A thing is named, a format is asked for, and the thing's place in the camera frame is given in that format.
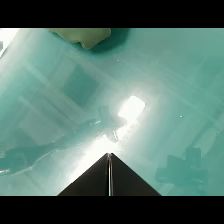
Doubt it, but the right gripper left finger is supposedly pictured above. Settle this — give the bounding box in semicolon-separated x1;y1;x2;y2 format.
57;152;110;197

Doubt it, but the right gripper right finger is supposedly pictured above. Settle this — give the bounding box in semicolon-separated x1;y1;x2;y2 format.
109;152;162;197

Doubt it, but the pale green garment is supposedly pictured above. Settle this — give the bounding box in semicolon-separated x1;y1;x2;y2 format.
49;27;112;51

